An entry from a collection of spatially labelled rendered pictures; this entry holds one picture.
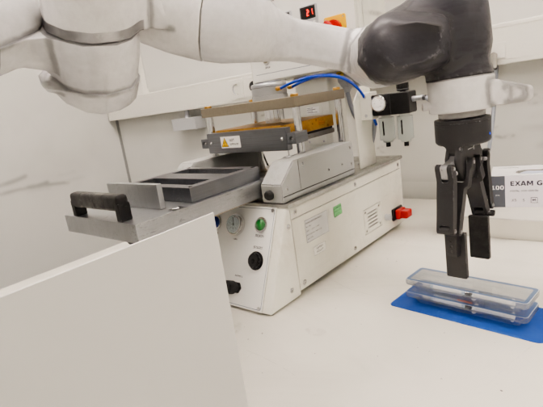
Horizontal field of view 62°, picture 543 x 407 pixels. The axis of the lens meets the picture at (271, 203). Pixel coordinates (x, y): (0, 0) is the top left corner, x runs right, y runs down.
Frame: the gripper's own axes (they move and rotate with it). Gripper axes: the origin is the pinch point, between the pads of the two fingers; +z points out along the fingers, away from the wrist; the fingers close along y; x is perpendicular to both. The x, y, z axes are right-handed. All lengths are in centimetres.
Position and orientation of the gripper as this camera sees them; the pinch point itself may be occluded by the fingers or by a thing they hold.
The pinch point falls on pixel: (469, 249)
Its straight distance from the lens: 75.2
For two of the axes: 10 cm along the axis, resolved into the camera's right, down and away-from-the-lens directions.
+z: 1.5, 9.6, 2.2
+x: 6.9, 0.6, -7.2
